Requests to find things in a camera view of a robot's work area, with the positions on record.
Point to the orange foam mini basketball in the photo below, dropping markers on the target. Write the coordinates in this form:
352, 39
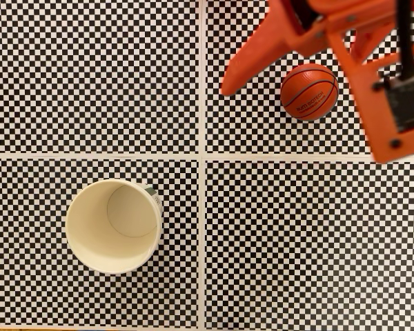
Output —
308, 91

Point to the cream paper cup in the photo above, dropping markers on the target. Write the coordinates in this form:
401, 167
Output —
100, 238

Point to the black white checkerboard paper sheet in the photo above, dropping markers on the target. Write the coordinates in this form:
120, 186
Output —
20, 293
89, 69
262, 131
296, 241

